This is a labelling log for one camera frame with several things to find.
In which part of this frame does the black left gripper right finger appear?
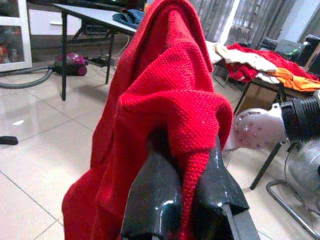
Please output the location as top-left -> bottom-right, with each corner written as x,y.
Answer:
194,136 -> 261,240

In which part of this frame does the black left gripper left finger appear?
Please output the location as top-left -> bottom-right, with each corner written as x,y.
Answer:
119,134 -> 185,240

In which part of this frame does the red mesh jersey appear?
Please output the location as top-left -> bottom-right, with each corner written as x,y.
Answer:
61,0 -> 235,240

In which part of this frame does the blue denim garment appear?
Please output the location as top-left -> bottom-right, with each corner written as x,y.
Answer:
111,8 -> 146,30

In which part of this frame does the metal floor fan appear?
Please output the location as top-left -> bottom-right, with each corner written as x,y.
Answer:
265,142 -> 320,240

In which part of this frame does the brown cardboard box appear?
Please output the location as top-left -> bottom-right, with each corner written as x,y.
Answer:
239,81 -> 282,117

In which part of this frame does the white garment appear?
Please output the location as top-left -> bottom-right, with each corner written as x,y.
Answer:
207,42 -> 280,84

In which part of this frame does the red garment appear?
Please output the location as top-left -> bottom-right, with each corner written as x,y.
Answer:
226,42 -> 320,83

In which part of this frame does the black vacuum nozzle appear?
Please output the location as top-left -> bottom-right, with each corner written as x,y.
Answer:
0,135 -> 19,146

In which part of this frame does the magenta vacuum cleaner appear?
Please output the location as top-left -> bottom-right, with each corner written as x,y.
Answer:
53,51 -> 89,77

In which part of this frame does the black computer case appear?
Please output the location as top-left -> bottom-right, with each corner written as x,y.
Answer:
298,34 -> 320,75

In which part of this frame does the grey curtain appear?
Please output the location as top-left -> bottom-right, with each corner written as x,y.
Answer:
192,0 -> 301,48

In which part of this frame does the white top folding table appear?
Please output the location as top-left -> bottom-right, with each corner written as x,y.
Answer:
52,2 -> 138,101

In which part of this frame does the white glass door cabinet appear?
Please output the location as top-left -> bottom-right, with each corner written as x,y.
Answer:
0,0 -> 33,73

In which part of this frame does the black metal frame table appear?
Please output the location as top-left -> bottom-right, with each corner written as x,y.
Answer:
212,59 -> 320,191

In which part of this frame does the grey vacuum hose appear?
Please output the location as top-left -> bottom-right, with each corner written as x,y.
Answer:
0,65 -> 55,90

